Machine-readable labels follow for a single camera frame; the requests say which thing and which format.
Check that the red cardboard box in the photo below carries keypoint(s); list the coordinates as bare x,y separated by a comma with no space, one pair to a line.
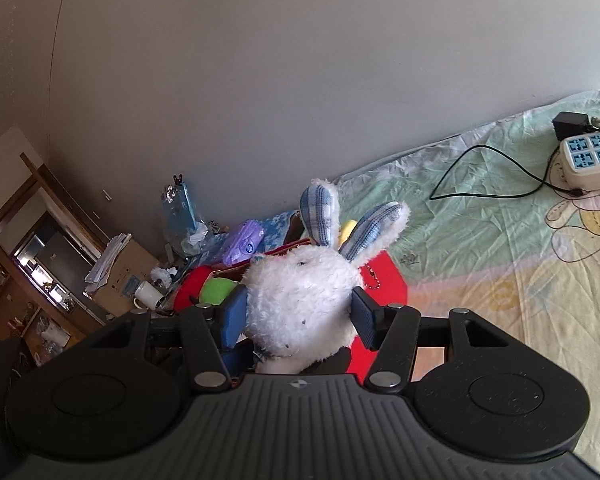
387,285

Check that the stack of white papers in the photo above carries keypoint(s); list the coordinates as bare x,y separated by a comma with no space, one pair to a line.
105,260

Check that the crumpled white tissue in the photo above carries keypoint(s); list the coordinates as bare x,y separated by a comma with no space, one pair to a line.
162,272

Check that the brown cardboard box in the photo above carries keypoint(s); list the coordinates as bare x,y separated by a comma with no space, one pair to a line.
140,260

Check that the plush rabbit with checked ears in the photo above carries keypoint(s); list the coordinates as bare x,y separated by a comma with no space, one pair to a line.
300,300

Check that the purple tissue pack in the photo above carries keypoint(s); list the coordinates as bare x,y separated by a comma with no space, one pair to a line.
245,242

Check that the cream and blue power strip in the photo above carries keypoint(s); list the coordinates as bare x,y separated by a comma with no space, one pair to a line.
590,170

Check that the blue plastic bag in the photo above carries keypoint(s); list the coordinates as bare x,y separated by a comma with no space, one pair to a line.
180,215

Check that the black power adapter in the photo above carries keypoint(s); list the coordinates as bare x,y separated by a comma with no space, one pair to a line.
570,125

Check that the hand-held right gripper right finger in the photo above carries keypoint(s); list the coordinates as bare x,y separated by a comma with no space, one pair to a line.
365,317

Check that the blue patterned cloth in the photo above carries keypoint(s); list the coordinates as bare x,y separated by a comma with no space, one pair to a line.
277,227

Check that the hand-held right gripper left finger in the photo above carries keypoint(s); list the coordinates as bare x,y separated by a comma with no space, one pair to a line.
235,315

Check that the green hooded plush doll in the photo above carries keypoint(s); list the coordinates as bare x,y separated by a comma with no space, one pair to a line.
220,291

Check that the wooden cabinet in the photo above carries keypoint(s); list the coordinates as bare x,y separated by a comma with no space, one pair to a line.
0,260

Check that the white mug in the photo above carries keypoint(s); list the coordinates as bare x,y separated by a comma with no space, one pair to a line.
147,294

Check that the yellow plush bear pink shirt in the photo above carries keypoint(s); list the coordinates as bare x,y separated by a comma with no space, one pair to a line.
347,230

